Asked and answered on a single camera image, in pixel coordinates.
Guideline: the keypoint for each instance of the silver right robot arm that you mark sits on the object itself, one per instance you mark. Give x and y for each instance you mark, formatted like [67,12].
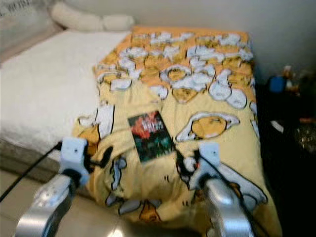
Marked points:
[227,207]

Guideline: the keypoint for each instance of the grey printed headboard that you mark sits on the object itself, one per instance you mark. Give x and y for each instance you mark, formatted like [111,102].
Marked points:
[19,19]

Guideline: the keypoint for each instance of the dark red paperback book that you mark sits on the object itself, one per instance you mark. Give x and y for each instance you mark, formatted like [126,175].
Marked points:
[150,136]

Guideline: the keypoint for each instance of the cream long pillow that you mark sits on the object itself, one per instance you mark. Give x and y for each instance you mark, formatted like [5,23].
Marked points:
[89,19]

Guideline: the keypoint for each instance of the white quilted mattress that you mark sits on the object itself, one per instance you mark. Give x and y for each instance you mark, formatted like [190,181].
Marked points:
[49,89]

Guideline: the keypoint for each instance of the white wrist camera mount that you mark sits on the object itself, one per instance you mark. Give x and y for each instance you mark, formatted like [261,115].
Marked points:
[208,154]
[74,150]

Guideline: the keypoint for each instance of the grey bed base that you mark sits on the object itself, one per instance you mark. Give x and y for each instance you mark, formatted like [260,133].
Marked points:
[29,168]

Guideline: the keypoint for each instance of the black nightstand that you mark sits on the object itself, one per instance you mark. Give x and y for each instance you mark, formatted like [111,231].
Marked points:
[291,187]

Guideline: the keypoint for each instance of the blue cup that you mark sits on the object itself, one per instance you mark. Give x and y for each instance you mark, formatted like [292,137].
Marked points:
[277,84]

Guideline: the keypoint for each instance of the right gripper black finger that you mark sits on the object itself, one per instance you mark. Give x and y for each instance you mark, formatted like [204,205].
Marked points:
[181,161]

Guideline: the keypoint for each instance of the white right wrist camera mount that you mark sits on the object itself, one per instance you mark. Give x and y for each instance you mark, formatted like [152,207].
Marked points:
[208,154]

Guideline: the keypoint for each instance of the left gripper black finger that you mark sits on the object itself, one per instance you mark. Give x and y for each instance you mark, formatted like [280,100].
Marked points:
[106,155]

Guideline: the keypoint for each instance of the small white item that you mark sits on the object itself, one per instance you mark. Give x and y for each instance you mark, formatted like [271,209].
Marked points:
[277,127]

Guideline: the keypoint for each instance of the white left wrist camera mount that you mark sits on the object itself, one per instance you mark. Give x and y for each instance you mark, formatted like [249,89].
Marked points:
[74,150]

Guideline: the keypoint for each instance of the yellow cartoon print blanket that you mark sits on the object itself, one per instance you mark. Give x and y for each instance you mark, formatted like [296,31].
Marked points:
[207,103]

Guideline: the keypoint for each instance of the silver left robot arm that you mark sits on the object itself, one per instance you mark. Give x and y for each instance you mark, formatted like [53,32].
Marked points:
[49,202]

